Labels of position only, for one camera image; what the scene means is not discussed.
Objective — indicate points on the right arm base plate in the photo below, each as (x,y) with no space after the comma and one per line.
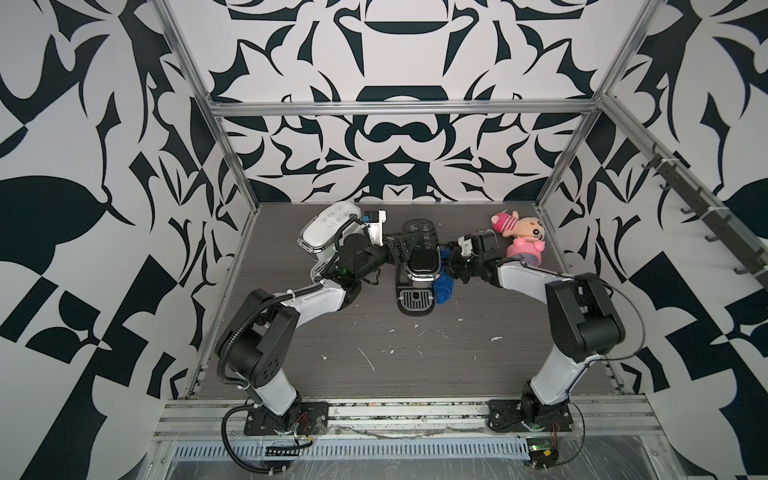
(527,415)

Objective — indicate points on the black hook rack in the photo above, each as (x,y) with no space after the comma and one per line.
(700,203)

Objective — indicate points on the white coffee machine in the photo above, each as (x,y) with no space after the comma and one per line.
(327,231)

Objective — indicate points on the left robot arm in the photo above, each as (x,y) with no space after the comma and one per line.
(253,348)

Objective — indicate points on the blue cloth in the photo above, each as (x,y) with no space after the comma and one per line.
(444,285)

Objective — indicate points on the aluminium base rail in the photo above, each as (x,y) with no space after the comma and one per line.
(393,417)

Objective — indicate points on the pink alarm clock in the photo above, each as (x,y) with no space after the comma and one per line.
(526,251)

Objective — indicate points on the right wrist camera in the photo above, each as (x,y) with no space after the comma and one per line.
(466,246)

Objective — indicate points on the black coffee machine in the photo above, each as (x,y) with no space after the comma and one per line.
(415,288)

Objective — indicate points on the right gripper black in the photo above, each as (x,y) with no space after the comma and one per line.
(451,261)

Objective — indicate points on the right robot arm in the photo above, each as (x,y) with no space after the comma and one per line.
(585,325)

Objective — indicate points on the aluminium cage frame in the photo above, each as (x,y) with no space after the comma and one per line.
(550,101)

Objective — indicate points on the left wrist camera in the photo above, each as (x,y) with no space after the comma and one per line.
(373,221)

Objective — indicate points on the small circuit board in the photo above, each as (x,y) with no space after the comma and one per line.
(542,454)

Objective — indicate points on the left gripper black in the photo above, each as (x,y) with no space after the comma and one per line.
(399,256)

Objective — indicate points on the pink plush doll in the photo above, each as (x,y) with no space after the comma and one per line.
(512,225)

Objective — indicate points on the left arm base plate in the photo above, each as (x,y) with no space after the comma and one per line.
(302,418)

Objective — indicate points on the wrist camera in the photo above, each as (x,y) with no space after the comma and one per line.
(373,221)
(466,246)

